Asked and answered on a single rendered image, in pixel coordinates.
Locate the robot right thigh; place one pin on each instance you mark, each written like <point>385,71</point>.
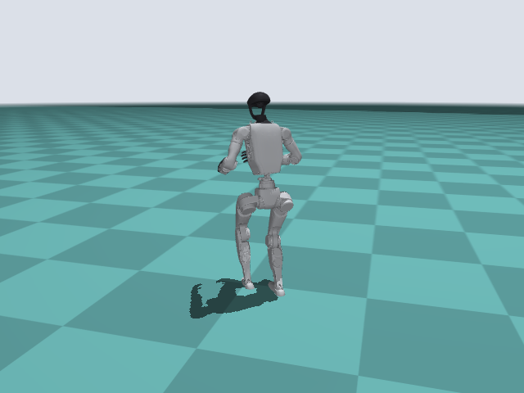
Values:
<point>276,219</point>

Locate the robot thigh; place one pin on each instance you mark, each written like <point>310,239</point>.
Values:
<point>246,205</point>
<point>276,219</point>

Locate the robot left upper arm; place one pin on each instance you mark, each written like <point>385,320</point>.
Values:
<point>235,146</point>

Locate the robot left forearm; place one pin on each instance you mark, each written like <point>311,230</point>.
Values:
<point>222,170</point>

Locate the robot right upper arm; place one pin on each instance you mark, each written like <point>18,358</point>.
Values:
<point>291,146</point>

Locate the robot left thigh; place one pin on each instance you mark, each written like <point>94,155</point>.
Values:
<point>246,205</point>

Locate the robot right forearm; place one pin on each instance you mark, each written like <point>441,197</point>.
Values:
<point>286,159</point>

